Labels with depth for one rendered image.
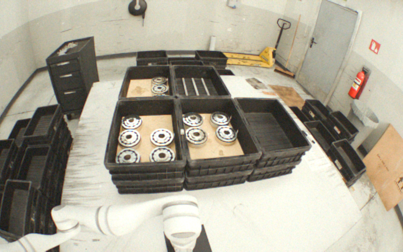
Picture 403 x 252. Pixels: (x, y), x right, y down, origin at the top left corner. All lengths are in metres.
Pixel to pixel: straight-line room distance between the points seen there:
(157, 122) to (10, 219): 1.27
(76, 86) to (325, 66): 3.99
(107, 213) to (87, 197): 0.39
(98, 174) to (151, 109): 0.43
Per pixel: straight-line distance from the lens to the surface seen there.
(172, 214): 0.44
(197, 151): 0.81
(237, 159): 0.70
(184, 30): 4.02
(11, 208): 1.52
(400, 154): 3.10
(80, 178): 0.97
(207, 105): 0.98
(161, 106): 0.94
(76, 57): 2.04
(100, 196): 0.88
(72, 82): 2.20
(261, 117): 1.11
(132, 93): 1.16
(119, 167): 0.66
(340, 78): 3.66
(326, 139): 2.16
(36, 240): 0.62
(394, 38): 3.34
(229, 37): 4.36
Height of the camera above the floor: 1.45
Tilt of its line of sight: 42 degrees down
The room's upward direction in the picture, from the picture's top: 10 degrees clockwise
